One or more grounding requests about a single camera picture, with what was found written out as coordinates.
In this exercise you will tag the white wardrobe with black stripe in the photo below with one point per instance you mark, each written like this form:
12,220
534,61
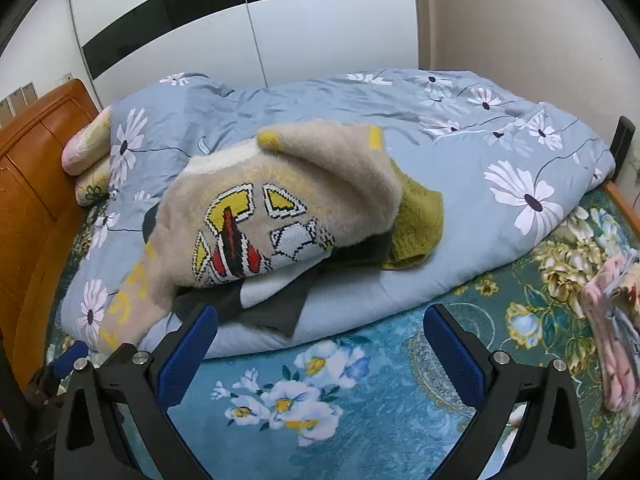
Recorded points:
240,15

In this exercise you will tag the black wall device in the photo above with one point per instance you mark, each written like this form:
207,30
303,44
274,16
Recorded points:
624,140

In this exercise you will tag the olive green knit garment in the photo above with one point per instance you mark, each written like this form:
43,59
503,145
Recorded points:
417,225

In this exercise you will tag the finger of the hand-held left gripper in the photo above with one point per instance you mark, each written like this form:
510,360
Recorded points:
69,362

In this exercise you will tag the dark grey garment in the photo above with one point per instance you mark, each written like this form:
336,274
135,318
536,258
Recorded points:
270,310

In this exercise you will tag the pink floral folded cloth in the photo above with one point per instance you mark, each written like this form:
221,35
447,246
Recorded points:
615,325

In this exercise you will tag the pink floral pillow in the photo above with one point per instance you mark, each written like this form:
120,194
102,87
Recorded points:
82,147

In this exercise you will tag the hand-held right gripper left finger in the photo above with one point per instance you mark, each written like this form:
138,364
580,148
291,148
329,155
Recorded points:
192,350

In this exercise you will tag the wooden bed frame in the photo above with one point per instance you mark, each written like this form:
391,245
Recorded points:
35,170

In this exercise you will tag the teal floral bed sheet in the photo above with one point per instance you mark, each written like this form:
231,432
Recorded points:
390,385

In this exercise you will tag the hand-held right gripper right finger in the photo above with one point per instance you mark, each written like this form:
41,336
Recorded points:
450,350

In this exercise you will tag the blue floral quilt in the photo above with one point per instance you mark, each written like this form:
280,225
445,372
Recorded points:
310,105

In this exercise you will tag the beige fuzzy printed sweater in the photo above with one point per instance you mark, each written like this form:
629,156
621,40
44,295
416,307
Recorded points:
320,180

